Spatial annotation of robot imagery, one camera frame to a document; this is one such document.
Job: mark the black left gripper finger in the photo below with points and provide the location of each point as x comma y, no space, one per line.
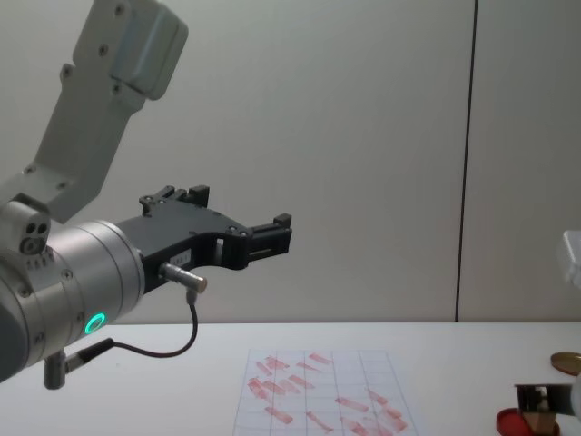
174,196
268,238

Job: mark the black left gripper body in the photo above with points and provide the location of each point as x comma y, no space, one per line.
181,231

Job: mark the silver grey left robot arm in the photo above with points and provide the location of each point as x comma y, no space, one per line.
86,268

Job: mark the brown wooden stamp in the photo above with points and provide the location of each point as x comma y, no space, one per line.
540,424

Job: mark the round red ink pad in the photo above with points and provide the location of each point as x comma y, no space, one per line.
508,422

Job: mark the gridded paper with red stamps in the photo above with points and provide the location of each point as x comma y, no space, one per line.
318,395

